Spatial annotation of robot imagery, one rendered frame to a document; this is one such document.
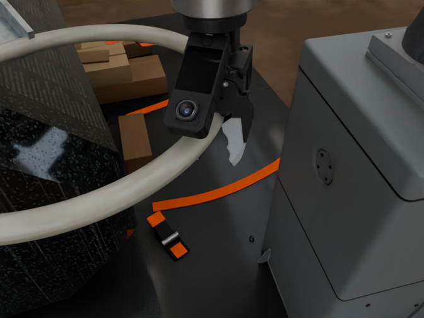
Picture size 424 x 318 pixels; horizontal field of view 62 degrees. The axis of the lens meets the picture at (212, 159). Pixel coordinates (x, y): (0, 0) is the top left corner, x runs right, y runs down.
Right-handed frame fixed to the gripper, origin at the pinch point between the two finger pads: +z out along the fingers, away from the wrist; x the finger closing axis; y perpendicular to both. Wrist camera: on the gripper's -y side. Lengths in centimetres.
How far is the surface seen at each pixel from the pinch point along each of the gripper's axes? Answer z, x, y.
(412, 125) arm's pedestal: 1.0, -27.6, 15.6
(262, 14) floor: 73, 32, 241
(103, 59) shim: 52, 93, 112
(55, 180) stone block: 22.0, 39.5, 7.2
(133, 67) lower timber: 63, 85, 127
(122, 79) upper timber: 61, 84, 111
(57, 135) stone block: 15.1, 41.0, 14.4
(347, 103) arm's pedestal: 2.1, -18.2, 21.3
